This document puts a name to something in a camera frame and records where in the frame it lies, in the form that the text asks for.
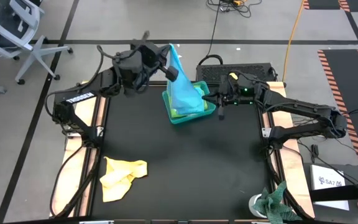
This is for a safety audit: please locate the black striped floor mat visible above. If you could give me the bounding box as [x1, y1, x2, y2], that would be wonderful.
[302, 0, 358, 13]
[317, 49, 358, 183]

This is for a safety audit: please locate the yellow extension cable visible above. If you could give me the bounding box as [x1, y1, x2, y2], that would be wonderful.
[282, 0, 306, 83]

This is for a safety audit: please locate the thin black cable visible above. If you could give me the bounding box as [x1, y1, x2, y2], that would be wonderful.
[197, 0, 224, 67]

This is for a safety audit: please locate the wooden table side board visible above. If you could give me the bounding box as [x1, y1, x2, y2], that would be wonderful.
[49, 81, 101, 218]
[265, 81, 316, 219]

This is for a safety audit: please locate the light blue microfiber towel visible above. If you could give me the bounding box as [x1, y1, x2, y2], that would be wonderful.
[167, 43, 207, 116]

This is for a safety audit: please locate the teal plastic bin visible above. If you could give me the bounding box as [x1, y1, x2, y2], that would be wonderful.
[162, 80, 217, 126]

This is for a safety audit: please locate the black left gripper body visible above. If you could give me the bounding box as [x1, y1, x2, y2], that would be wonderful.
[134, 41, 168, 75]

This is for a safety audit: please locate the green artificial plant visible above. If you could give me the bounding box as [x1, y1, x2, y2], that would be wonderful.
[252, 180, 303, 224]

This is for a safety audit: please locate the tangled black cable bundle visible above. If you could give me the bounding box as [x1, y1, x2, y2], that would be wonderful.
[206, 0, 263, 19]

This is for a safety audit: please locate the white printed paper sign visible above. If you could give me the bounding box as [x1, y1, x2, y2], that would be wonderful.
[310, 164, 351, 212]

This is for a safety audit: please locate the green microfiber towel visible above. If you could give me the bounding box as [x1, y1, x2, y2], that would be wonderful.
[170, 85, 209, 119]

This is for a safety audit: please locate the grey office chair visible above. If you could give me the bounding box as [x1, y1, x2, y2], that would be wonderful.
[0, 0, 74, 86]

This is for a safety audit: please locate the black perforated computer case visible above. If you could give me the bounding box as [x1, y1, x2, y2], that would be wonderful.
[195, 62, 277, 83]

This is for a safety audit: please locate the white plant pot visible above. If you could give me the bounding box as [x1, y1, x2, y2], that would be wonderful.
[247, 193, 269, 219]

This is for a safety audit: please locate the yellow microfiber towel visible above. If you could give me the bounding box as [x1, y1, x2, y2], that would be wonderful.
[99, 156, 148, 203]

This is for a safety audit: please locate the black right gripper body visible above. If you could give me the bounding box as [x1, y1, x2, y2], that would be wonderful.
[217, 72, 263, 107]

